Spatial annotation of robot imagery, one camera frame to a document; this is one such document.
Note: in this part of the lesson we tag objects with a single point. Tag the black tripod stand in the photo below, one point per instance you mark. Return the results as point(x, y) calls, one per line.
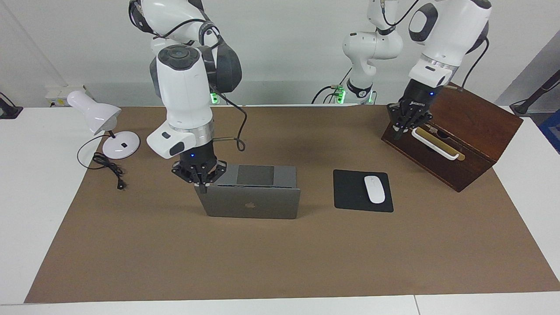
point(525, 107)

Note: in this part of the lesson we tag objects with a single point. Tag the white computer mouse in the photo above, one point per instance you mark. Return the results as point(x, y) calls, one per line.
point(374, 190)

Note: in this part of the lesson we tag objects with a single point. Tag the black mouse pad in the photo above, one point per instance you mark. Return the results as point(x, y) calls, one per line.
point(350, 192)

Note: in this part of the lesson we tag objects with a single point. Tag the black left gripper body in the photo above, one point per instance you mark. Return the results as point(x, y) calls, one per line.
point(420, 98)

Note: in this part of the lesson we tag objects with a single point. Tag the white wall power strip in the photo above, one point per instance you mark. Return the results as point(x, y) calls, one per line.
point(57, 94)

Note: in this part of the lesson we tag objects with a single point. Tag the blue crate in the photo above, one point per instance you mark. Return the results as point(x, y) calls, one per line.
point(552, 131)

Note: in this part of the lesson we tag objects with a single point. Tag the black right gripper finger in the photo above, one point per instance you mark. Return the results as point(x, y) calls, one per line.
point(190, 175)
point(216, 170)

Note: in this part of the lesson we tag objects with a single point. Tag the black clamp mount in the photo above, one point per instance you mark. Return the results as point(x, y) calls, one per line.
point(8, 111)

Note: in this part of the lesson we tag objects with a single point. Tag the white desk lamp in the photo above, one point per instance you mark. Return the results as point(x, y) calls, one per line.
point(94, 111)

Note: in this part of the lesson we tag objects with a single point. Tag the grey aluminium laptop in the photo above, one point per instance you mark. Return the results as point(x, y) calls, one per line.
point(271, 201)

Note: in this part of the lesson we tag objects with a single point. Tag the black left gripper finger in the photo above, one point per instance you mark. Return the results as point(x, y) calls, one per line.
point(418, 120)
point(399, 120)

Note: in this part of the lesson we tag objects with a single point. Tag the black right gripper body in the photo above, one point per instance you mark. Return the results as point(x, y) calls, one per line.
point(197, 157)

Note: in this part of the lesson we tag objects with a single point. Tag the brown table mat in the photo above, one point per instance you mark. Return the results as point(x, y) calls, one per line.
point(262, 262)

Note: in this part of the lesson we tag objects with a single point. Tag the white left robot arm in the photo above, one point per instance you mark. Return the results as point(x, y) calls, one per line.
point(446, 30)

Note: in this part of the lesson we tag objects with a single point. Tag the dark brown wooden box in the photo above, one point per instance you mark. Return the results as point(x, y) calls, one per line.
point(477, 122)

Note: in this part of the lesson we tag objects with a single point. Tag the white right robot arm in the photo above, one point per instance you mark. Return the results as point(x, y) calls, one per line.
point(183, 87)

